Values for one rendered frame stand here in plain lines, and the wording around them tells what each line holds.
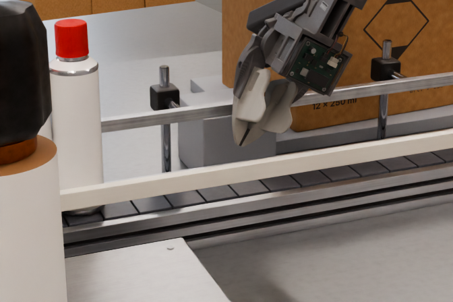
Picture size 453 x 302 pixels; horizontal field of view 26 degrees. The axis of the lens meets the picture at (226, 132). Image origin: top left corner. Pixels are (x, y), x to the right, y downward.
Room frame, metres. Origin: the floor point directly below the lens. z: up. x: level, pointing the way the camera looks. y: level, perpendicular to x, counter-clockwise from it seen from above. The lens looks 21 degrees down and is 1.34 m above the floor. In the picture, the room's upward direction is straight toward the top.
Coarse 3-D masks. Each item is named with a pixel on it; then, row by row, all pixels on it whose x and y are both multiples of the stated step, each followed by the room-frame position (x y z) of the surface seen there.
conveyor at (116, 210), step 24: (336, 168) 1.07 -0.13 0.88; (360, 168) 1.07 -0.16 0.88; (384, 168) 1.07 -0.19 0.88; (408, 168) 1.07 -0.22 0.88; (192, 192) 1.00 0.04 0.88; (216, 192) 1.00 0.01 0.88; (240, 192) 1.00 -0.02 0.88; (264, 192) 1.00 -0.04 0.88; (72, 216) 0.94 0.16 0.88; (96, 216) 0.94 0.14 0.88; (120, 216) 0.94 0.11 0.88
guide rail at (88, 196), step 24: (360, 144) 1.05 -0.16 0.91; (384, 144) 1.06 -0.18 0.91; (408, 144) 1.07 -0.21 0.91; (432, 144) 1.08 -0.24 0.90; (216, 168) 0.99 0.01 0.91; (240, 168) 0.99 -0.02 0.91; (264, 168) 1.00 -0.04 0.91; (288, 168) 1.01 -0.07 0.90; (312, 168) 1.02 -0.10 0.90; (72, 192) 0.92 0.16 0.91; (96, 192) 0.93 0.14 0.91; (120, 192) 0.94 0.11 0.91; (144, 192) 0.95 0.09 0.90; (168, 192) 0.96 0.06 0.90
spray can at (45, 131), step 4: (48, 120) 0.94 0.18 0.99; (44, 124) 0.94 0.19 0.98; (48, 124) 0.94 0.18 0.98; (40, 128) 0.93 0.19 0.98; (44, 128) 0.94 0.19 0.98; (48, 128) 0.94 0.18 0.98; (40, 132) 0.93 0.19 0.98; (44, 132) 0.94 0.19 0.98; (48, 132) 0.94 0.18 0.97; (44, 136) 0.94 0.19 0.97; (48, 136) 0.94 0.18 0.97
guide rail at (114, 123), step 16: (400, 80) 1.15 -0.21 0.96; (416, 80) 1.15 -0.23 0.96; (432, 80) 1.16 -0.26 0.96; (448, 80) 1.17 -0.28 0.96; (304, 96) 1.10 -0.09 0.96; (320, 96) 1.10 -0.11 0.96; (336, 96) 1.11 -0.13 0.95; (352, 96) 1.12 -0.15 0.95; (160, 112) 1.03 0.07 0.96; (176, 112) 1.04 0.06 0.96; (192, 112) 1.04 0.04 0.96; (208, 112) 1.05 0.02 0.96; (224, 112) 1.06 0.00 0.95; (112, 128) 1.01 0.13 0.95; (128, 128) 1.02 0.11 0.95
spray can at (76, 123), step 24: (72, 24) 0.95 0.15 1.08; (72, 48) 0.95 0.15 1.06; (72, 72) 0.94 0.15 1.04; (96, 72) 0.96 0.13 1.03; (72, 96) 0.94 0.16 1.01; (96, 96) 0.95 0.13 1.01; (72, 120) 0.94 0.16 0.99; (96, 120) 0.95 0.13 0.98; (72, 144) 0.94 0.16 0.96; (96, 144) 0.95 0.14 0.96; (72, 168) 0.94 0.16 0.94; (96, 168) 0.95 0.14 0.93
